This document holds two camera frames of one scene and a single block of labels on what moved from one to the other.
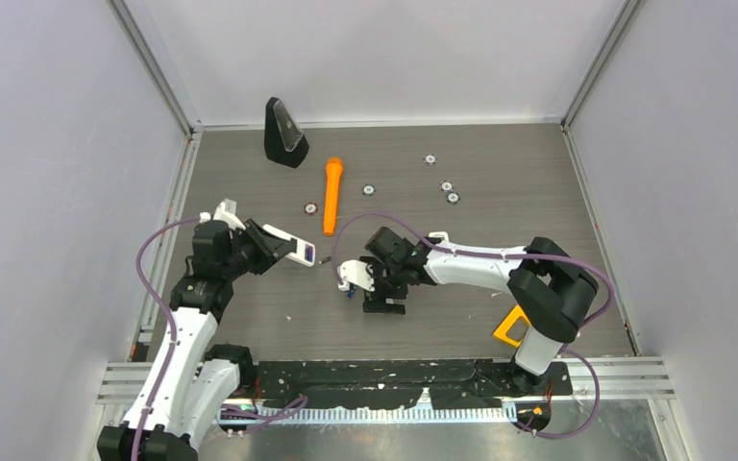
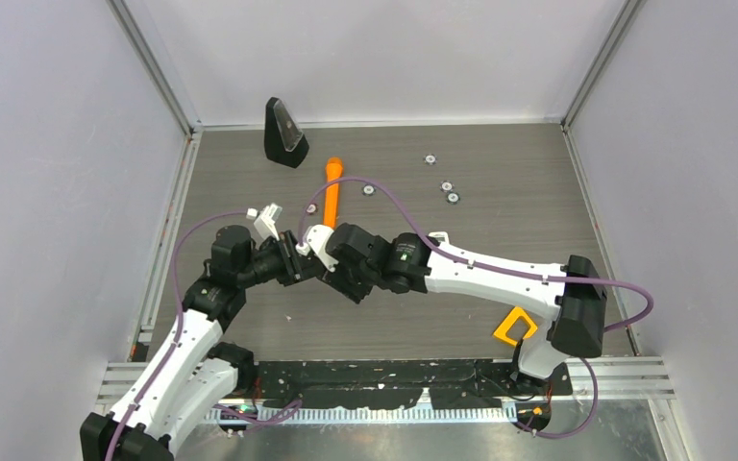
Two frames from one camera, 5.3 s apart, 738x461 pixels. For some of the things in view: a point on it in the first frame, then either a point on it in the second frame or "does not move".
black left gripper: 269,248 -> 297,268
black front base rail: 436,384 does not move
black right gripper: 376,301 -> 336,280
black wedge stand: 284,142 does not move
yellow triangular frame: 508,324 does not move
